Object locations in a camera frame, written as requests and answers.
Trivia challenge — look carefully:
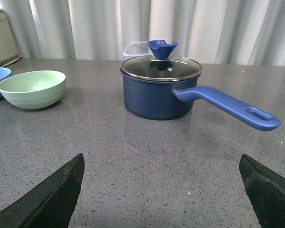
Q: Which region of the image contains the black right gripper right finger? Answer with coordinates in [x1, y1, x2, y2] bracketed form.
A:
[239, 154, 285, 228]

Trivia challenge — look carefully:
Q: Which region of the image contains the cream four-slot toaster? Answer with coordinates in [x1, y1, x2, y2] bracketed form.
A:
[0, 9, 20, 67]

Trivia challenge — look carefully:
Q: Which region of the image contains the green plastic bowl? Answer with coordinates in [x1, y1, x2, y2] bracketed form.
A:
[0, 70, 66, 110]

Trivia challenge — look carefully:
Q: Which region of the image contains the white curtain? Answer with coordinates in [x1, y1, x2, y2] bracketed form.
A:
[0, 0, 285, 66]

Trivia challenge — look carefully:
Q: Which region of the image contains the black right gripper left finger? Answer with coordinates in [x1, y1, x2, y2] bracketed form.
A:
[0, 153, 85, 228]

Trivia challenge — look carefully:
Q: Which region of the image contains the clear plastic food container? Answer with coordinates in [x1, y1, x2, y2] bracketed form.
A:
[123, 41, 152, 59]

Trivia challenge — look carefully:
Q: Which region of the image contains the dark blue saucepan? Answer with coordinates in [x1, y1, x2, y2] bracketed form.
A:
[121, 72, 281, 131]

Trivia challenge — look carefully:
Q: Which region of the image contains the glass lid blue knob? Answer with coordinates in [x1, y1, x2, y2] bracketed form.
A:
[120, 40, 202, 82]

